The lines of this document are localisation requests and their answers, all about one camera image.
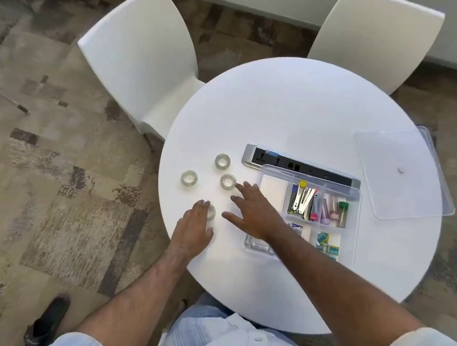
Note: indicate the purple tube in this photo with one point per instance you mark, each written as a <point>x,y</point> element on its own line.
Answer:
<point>325,213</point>

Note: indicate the white labelled small tube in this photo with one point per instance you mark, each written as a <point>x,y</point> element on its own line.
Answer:
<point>260,247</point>

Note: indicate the person's left thumb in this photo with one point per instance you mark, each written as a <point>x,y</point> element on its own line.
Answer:
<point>209,232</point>

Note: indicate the pink capped marker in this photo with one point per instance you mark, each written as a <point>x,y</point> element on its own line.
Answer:
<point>314,212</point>

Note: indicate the silver nail clipper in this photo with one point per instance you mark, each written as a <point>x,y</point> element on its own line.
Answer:
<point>295,200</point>
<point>307,200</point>

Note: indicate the person's left forearm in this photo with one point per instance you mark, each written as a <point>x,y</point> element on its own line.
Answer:
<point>141,293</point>

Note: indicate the person's right forearm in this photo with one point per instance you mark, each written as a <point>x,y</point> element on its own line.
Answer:
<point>341,307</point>

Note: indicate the clear tape roll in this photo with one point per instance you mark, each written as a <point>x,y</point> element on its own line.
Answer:
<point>189,177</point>
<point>228,181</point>
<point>211,213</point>
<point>223,161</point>

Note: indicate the green capped tube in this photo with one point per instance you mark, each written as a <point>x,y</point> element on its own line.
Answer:
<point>343,213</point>

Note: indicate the blue white small packet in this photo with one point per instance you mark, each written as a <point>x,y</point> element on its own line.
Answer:
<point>296,229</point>

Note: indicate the clear plastic organizer box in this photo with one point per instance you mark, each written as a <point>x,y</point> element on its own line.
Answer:
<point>271,184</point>

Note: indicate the pink tube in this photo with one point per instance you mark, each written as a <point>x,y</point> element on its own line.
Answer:
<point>334,212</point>

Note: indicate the person's right thumb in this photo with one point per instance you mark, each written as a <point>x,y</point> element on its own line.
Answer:
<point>233,219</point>

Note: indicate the silver black power socket strip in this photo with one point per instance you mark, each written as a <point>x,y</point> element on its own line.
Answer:
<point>280,159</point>

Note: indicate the green blue staple boxes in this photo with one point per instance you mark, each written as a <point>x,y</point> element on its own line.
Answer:
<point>328,246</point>

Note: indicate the person's right middle finger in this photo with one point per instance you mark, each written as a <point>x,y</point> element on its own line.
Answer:
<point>242,189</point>

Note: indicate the yellow capped tube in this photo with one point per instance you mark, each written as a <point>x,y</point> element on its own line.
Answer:
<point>303,184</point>

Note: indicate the person's right hand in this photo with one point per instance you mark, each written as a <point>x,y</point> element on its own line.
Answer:
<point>258,216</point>

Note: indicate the clear plastic box lid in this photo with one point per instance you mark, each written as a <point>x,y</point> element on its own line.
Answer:
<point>404,173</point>

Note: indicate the white plastic chair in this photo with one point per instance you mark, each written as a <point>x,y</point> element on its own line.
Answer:
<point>376,35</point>
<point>139,54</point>

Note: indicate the black shoe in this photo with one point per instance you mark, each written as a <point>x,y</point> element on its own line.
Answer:
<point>47,321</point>

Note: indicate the person's left hand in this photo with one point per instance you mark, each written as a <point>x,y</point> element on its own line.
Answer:
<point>191,233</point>

